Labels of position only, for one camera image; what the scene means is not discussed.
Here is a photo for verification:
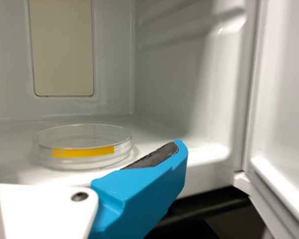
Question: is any incubator door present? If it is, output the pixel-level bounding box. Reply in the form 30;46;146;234
233;0;299;239

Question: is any white incubator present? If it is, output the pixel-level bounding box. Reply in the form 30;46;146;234
0;0;255;200

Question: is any petri dish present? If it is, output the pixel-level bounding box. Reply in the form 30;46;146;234
36;123;134;171

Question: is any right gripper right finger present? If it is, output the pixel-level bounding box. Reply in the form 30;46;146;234
88;139;189;239

